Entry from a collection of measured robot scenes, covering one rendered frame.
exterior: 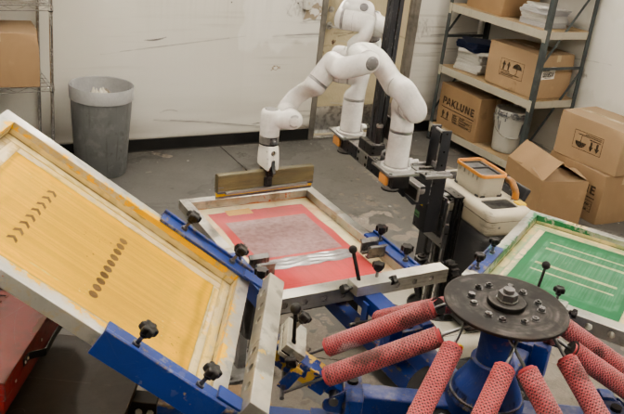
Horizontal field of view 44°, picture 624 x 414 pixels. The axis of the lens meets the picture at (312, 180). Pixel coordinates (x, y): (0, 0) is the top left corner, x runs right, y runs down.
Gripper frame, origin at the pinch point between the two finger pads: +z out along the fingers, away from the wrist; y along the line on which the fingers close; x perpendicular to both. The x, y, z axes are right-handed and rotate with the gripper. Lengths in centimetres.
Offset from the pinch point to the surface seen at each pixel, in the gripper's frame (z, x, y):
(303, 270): 14.5, 6.3, -45.6
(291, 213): 14.7, -11.4, -2.1
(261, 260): 8.8, 21.8, -44.0
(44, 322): -1, 96, -73
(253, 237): 14.4, 11.9, -17.6
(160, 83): 54, -65, 321
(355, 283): 2, 6, -77
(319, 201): 11.9, -24.9, -1.0
